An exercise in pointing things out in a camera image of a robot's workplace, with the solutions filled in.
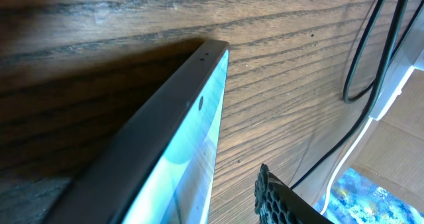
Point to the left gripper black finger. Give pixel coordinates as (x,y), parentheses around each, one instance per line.
(276,203)

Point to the blue Galaxy smartphone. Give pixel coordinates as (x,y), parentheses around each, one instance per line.
(159,167)

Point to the white power strip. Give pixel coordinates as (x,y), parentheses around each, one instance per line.
(409,57)

